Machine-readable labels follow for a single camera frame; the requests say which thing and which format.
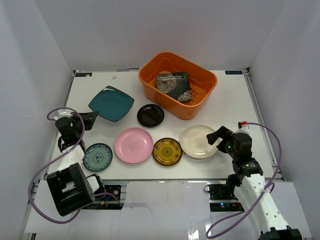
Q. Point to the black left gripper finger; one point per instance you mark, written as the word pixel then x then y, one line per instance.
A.
pixel 89 123
pixel 87 117

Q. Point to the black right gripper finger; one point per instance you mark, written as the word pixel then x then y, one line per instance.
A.
pixel 223 146
pixel 222 133

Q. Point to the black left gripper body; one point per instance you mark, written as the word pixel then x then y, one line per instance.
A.
pixel 81 119

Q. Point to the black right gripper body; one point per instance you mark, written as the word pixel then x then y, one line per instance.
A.
pixel 233 153

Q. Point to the teal square plate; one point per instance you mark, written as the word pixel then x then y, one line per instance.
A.
pixel 111 104

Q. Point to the cream round plate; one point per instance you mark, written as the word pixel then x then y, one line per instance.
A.
pixel 194 142

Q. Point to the black floral square plate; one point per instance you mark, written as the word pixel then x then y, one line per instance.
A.
pixel 175 84

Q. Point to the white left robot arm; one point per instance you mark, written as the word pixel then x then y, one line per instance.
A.
pixel 71 190

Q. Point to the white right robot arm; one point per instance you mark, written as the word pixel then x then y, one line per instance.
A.
pixel 249 186

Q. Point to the orange plastic bin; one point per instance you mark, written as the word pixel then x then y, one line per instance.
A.
pixel 202 83

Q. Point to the blue patterned round plate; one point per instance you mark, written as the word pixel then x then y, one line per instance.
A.
pixel 97 157

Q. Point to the left blue table label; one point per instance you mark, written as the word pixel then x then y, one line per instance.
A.
pixel 82 74

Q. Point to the blue table label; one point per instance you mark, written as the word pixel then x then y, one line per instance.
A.
pixel 82 74
pixel 233 72

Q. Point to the pink round plate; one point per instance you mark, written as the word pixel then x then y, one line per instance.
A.
pixel 133 145

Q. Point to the yellow patterned round plate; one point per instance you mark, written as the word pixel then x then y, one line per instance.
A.
pixel 167 151

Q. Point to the black round plate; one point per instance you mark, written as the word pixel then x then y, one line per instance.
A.
pixel 150 115

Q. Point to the right blue table label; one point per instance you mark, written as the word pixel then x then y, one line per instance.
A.
pixel 233 72

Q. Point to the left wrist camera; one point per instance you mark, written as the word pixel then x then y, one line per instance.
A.
pixel 63 113

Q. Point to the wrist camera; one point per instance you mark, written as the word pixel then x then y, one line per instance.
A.
pixel 63 113
pixel 243 127

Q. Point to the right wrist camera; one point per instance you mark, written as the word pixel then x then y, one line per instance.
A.
pixel 243 127

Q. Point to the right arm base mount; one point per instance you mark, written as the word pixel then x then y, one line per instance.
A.
pixel 221 200

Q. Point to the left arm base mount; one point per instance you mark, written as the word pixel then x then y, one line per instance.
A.
pixel 107 197

